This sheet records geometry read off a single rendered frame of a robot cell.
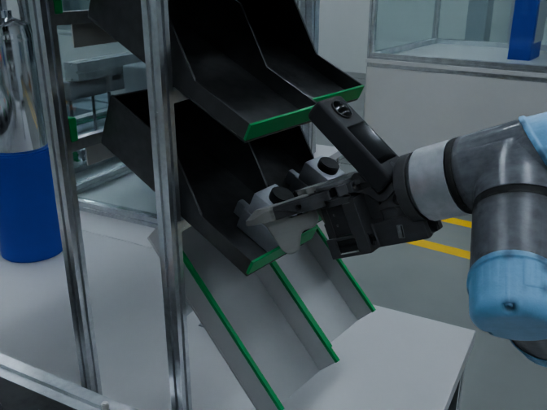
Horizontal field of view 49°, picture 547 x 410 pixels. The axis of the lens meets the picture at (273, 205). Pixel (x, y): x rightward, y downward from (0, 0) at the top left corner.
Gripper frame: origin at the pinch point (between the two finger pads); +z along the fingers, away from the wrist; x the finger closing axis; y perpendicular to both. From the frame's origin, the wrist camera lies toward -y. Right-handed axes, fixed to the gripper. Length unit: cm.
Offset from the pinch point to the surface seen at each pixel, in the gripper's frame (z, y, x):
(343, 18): 453, -156, 814
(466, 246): 111, 89, 272
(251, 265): -0.2, 5.2, -7.3
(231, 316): 12.1, 12.8, -2.3
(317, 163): 1.6, -2.3, 13.4
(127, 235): 88, 3, 39
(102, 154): 24.0, -14.0, -3.7
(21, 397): 36.3, 13.8, -22.1
